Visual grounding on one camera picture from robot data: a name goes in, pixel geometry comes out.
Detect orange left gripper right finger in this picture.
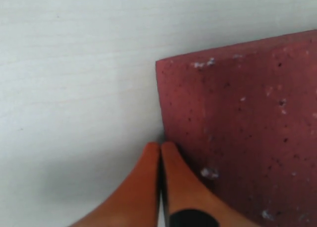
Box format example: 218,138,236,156
161,142,253,227

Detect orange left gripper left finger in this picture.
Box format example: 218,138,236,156
72,142,159,227

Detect red brick chipped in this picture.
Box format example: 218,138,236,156
156,30,317,227

